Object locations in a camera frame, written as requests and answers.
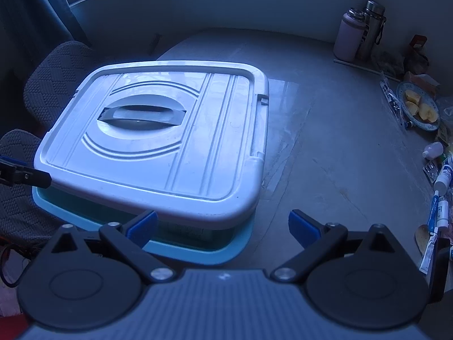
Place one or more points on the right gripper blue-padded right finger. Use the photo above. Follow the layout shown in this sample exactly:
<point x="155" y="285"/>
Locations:
<point x="320" y="243"/>

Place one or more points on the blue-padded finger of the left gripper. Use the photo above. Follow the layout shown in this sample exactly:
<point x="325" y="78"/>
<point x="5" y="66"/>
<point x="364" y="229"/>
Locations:
<point x="15" y="172"/>

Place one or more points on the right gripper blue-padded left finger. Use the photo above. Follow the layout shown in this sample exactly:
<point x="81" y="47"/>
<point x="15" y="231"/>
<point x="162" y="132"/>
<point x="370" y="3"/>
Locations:
<point x="127" y="241"/>

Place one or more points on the teal plastic storage bin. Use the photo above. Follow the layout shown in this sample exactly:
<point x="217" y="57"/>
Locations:
<point x="173" y="241"/>

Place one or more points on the white storage bin lid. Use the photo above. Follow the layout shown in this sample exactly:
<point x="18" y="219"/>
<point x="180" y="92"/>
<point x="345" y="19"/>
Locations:
<point x="186" y="139"/>

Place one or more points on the grey quilted sofa cover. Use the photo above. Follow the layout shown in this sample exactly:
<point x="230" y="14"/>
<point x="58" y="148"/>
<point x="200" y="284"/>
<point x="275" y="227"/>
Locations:
<point x="24" y="226"/>

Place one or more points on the white bottle with blue label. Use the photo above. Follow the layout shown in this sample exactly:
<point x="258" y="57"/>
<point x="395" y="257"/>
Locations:
<point x="443" y="180"/>

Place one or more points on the small white round bottle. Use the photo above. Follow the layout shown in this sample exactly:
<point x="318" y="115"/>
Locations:
<point x="433" y="151"/>

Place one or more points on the blue curtain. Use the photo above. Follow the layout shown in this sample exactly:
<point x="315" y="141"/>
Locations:
<point x="41" y="24"/>

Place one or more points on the silver foil snack package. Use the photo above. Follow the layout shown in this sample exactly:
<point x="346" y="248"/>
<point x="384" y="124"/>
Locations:
<point x="393" y="103"/>

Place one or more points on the plate of apple slices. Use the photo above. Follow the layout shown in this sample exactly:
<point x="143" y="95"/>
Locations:
<point x="419" y="106"/>

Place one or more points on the clear plastic bag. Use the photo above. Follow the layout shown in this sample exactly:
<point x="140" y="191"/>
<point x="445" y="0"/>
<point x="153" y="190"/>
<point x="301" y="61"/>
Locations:
<point x="445" y="105"/>

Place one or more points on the dark red box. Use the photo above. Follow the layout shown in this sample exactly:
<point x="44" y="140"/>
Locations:
<point x="415" y="61"/>

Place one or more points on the pink water bottle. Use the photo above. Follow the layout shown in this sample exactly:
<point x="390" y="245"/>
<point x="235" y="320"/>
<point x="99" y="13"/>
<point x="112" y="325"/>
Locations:
<point x="350" y="34"/>

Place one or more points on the steel thermos flask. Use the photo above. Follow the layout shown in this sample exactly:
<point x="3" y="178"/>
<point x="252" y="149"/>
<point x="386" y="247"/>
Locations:
<point x="375" y="20"/>

